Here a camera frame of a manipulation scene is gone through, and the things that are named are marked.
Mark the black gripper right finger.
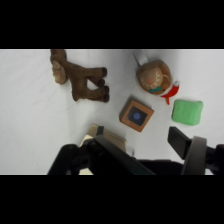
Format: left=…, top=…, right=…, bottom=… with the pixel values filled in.
left=167, top=125, right=208, bottom=175

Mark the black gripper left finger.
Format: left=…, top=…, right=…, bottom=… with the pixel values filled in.
left=48, top=134, right=156, bottom=175

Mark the green soft cushion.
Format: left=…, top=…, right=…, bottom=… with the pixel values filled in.
left=171, top=99, right=204, bottom=127

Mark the wooden box with red front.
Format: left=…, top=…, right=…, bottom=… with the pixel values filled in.
left=79, top=123, right=128, bottom=175

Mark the orange square block blue dot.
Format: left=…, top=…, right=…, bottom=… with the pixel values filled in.
left=119, top=97, right=155, bottom=133

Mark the brown wooden object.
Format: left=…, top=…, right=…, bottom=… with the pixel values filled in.
left=49, top=49, right=111, bottom=103

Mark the gingerbread plush with red hat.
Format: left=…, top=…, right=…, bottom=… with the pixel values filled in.
left=132, top=50, right=181, bottom=106

